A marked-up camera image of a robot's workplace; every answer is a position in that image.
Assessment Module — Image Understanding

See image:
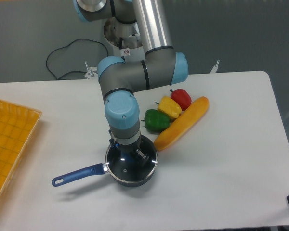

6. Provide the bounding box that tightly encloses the white bracket right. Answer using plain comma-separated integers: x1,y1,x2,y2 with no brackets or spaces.
210,60,220,74

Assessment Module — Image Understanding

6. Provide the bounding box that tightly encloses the blue saucepan with handle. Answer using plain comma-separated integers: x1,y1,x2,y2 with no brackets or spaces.
51,134,158,188

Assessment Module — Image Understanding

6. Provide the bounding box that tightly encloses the yellow woven basket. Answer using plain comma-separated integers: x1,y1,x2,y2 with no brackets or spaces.
0,99,42,197

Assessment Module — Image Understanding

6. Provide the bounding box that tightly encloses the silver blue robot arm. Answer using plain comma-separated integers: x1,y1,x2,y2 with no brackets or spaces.
74,0,188,164

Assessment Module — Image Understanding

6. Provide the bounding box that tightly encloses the glass pot lid blue knob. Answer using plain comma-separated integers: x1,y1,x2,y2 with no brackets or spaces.
105,135,158,187

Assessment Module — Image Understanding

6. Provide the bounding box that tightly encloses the red bell pepper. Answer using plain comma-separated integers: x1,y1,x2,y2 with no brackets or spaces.
170,89,192,111

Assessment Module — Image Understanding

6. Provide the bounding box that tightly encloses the green bell pepper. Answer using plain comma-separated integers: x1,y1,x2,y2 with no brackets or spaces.
142,109,170,133

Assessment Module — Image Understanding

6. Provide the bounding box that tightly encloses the black floor cable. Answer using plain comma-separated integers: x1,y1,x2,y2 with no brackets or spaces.
46,38,109,81

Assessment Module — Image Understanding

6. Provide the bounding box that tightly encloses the orange bread loaf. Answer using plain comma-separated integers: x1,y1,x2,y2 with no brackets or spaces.
154,96,210,151

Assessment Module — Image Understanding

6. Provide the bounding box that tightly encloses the yellow bell pepper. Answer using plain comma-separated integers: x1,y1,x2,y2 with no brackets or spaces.
156,96,182,121

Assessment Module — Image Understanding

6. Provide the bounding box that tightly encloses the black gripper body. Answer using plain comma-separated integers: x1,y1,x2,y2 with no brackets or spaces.
108,129,149,166

